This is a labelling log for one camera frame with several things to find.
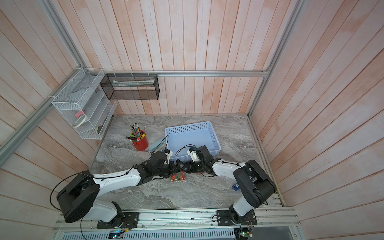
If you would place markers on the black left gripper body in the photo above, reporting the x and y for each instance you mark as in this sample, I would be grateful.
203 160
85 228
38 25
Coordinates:
166 170

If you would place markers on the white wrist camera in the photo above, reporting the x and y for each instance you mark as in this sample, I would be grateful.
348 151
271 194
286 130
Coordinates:
169 154
193 155

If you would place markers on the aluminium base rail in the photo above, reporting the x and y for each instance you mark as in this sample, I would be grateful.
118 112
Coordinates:
187 219

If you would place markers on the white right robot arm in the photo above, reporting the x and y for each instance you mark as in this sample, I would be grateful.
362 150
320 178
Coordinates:
255 184

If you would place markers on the pink sticky note pad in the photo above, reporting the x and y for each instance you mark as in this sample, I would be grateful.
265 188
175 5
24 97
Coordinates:
79 114

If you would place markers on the white tape roll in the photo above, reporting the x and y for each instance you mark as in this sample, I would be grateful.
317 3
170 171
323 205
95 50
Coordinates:
80 120

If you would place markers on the black mesh wall basket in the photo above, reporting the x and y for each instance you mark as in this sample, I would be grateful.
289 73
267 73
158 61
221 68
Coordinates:
128 87

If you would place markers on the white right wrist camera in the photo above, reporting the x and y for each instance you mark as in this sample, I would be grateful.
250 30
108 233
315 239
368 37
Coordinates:
193 155

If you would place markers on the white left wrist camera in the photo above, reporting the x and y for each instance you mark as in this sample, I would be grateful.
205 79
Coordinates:
169 154

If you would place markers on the white wire mesh shelf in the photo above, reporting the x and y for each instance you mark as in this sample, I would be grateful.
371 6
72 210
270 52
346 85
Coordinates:
82 92

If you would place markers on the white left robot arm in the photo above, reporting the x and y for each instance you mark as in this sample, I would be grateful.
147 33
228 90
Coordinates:
80 198

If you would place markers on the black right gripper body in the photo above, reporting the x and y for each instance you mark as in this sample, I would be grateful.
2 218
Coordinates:
198 166

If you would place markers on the red metal pencil bucket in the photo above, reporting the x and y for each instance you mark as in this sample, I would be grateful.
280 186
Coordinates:
142 144

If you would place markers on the light blue perforated plastic basket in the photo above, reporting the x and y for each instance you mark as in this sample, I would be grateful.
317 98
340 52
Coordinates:
181 138

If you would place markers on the blue small card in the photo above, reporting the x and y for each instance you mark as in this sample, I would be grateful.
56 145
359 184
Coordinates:
236 187

